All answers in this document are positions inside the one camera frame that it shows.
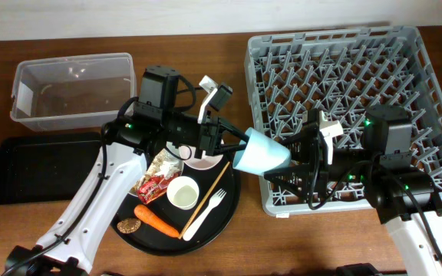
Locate pink bowl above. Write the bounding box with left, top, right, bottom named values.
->
left=179, top=145, right=223, bottom=170

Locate black rectangular tray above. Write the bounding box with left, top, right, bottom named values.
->
left=0, top=133, right=101, bottom=205

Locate orange carrot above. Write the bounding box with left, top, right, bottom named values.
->
left=134, top=205, right=180, bottom=238

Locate red snack wrapper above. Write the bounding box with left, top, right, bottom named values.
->
left=136, top=173, right=179, bottom=205

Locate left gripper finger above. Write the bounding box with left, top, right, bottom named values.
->
left=217, top=117, right=249, bottom=140
left=215, top=143, right=247, bottom=154

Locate light blue cup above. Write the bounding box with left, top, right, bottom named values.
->
left=233, top=127, right=291, bottom=176

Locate grey dishwasher rack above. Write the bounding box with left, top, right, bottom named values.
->
left=245, top=26, right=442, bottom=198

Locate clear plastic bin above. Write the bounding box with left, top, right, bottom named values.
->
left=10, top=52, right=137, bottom=132

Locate grey plate with food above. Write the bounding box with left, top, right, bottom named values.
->
left=128, top=148, right=183, bottom=197

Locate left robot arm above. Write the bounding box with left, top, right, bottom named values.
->
left=4, top=65, right=249, bottom=275

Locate white plastic fork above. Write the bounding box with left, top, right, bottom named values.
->
left=183, top=189, right=226, bottom=242

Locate brown cookie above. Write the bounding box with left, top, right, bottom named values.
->
left=117, top=218, right=141, bottom=234

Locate wooden chopstick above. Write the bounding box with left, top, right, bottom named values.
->
left=178, top=161, right=230, bottom=239

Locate black round tray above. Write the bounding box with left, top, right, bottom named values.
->
left=110, top=154, right=241, bottom=256

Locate white tissue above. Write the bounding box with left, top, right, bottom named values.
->
left=154, top=161, right=181, bottom=179

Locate white cup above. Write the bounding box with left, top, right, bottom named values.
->
left=167, top=176, right=200, bottom=210

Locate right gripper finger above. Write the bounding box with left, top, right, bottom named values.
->
left=280, top=132, right=313, bottom=147
left=263, top=166, right=313, bottom=199

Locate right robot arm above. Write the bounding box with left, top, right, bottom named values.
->
left=263, top=105, right=442, bottom=275

